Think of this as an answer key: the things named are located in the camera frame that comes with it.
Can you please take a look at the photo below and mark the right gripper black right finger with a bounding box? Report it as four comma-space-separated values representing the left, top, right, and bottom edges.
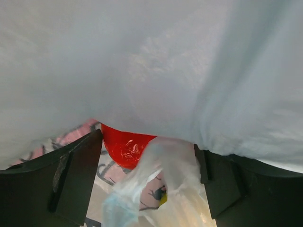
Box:
194, 145, 303, 227

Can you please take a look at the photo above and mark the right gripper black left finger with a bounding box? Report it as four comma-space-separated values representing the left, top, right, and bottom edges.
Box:
0, 130, 102, 227

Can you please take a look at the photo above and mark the red fake tomato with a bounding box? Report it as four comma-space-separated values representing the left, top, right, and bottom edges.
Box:
101, 124, 155, 170

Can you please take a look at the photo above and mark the light blue printed plastic bag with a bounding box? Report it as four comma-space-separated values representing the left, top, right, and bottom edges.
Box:
0, 0, 303, 227

